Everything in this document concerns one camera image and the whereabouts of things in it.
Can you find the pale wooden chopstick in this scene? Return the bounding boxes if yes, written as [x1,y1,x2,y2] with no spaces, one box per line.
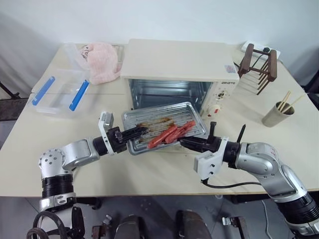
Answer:
[286,94,307,112]
[280,90,292,112]

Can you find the red sausage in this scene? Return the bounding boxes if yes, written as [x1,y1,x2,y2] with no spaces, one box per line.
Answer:
[164,126,187,144]
[178,120,197,136]
[147,125,178,149]

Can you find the blue box latch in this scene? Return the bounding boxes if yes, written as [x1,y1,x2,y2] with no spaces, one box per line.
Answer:
[32,75,56,105]
[69,79,90,112]

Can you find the black oven power cable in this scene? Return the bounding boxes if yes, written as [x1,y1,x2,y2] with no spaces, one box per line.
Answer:
[232,46,272,70]

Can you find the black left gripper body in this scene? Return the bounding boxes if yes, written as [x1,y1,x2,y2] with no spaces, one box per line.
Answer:
[107,126,129,154]

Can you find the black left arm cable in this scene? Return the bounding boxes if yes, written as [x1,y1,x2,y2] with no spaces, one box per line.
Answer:
[26,206,86,239]

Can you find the steel chopstick cup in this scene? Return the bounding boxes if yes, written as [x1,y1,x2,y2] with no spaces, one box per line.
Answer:
[261,101,296,127]

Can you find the table caster wheel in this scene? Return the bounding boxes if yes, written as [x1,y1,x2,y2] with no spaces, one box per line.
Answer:
[91,214,113,239]
[221,216,248,235]

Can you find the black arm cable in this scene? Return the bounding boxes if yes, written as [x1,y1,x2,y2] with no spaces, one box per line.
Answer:
[26,206,86,239]
[200,178,263,190]

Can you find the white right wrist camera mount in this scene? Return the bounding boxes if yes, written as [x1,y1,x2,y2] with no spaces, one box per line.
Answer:
[193,135,230,180]

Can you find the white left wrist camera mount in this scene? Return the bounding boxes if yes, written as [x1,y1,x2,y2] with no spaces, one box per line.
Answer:
[98,111,116,153]

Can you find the dark wooden dish rack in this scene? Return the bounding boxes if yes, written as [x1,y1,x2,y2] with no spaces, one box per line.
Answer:
[237,43,278,96]

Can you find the white red oven timer knob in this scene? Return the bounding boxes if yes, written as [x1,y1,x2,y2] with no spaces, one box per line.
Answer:
[207,104,223,118]

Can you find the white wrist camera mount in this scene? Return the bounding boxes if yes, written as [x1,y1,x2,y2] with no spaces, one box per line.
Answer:
[193,135,230,180]
[98,111,116,153]

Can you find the black pointed cable tie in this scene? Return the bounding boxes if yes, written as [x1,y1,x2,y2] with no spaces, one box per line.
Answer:
[237,123,247,144]

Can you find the white power strip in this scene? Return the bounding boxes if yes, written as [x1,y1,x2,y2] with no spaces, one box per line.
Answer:
[240,40,282,60]

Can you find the clear plastic storage box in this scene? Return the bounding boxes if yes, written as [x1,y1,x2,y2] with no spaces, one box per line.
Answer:
[27,69,91,120]

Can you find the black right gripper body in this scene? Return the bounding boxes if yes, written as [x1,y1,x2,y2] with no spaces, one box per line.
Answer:
[204,121,223,153]

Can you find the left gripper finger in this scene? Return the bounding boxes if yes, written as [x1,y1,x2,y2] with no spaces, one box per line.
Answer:
[123,131,149,142]
[122,126,150,136]

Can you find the pink fluffy cloth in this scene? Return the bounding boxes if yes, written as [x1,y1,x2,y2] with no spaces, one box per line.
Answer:
[79,42,122,86]

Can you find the clear plastic box lid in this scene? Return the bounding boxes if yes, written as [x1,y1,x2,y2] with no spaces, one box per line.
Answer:
[61,42,88,74]

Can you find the silver metal baking tray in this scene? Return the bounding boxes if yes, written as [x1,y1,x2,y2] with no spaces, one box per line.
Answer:
[121,101,209,156]

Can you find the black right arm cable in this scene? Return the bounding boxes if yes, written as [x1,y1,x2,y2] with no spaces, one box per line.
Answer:
[200,178,263,190]

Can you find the white floor cable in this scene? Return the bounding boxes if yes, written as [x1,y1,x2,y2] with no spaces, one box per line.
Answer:
[260,198,272,239]

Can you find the cream toaster oven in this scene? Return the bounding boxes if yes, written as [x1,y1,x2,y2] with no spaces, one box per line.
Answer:
[121,38,241,120]

